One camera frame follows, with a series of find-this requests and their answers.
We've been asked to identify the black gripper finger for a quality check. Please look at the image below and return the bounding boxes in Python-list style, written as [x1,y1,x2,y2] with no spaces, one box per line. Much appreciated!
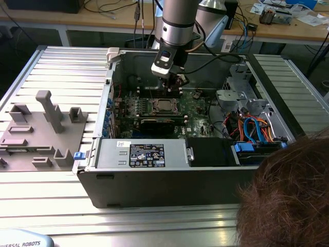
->
[173,74,191,92]
[160,76,174,94]

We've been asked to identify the metal socket cover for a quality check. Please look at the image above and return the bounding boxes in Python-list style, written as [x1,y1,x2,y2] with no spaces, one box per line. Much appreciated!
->
[151,98,180,116]

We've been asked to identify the CPU socket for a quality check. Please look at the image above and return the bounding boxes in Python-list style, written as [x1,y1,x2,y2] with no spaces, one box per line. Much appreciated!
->
[149,97,182,116]

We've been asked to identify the green motherboard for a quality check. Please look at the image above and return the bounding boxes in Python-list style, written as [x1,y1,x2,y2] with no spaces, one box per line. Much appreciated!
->
[113,89,225,139]

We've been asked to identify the black graphics card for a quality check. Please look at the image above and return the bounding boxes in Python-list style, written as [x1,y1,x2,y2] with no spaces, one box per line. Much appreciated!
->
[117,114,187,135]

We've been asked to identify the grey metal drive cage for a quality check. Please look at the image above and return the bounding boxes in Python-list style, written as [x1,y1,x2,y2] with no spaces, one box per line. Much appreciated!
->
[215,63,270,114]

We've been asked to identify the black upright device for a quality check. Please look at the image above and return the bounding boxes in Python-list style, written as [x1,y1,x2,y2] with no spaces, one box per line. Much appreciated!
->
[224,0,239,29]

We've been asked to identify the black drive bay box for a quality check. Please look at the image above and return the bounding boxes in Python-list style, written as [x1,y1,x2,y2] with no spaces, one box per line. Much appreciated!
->
[185,137,235,167]

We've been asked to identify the grey power supply unit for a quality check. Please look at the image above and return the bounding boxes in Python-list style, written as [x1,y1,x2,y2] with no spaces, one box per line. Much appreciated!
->
[94,138,190,170]

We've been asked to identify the wooden desk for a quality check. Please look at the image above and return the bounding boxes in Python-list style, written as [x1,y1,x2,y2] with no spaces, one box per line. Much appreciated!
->
[0,0,329,42]

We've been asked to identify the blue disk carrier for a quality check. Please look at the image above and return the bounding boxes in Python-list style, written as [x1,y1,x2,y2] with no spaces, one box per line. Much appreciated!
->
[230,142,288,165]

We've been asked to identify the metal electronic device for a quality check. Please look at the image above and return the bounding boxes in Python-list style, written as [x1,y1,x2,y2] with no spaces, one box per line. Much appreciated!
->
[259,7,293,26]

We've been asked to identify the black PC case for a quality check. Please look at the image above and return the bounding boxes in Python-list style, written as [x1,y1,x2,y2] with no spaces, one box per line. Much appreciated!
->
[72,47,328,209]

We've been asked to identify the blue cardboard box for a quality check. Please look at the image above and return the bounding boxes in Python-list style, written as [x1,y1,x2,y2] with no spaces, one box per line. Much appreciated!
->
[286,0,317,9]

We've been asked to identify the white paper sheets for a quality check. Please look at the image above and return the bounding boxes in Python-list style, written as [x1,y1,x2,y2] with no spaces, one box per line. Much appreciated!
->
[295,14,329,26]

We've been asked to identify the grey parts rack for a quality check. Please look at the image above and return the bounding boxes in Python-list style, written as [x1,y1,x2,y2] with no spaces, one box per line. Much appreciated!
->
[0,90,89,172]

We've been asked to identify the black equipment case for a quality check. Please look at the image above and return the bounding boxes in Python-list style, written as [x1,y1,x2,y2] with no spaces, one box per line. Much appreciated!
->
[5,0,84,14]

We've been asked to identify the brown-haired person's head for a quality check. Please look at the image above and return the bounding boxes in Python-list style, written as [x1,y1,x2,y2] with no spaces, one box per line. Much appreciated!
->
[235,128,329,247]

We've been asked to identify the pale blue teach pendant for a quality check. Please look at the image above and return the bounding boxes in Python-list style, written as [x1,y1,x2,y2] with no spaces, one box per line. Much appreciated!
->
[0,228,55,247]

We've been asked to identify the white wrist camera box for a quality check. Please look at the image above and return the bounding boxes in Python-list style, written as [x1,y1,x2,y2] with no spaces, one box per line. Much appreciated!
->
[151,49,178,79]

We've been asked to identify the black arched wire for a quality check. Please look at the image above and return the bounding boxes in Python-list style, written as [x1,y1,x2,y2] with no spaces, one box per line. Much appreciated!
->
[195,80,220,91]

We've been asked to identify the black looped wire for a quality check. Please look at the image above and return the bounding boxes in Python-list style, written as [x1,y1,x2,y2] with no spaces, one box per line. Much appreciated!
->
[207,97,228,138]

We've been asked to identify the red wire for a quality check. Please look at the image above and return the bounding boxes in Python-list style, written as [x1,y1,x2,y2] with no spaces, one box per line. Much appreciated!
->
[113,81,123,101]

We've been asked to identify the pale grey case handle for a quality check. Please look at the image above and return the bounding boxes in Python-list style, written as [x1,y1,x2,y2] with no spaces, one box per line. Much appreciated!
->
[106,47,121,64]

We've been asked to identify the blue network cable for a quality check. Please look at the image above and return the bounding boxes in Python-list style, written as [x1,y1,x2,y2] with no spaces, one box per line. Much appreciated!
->
[241,20,252,49]

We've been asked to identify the blue flat data wire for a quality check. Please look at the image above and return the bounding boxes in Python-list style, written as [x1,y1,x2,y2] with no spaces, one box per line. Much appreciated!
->
[243,117,267,144]

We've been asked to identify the orange wire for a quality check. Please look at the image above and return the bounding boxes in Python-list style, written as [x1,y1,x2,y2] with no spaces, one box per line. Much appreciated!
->
[226,114,275,144]

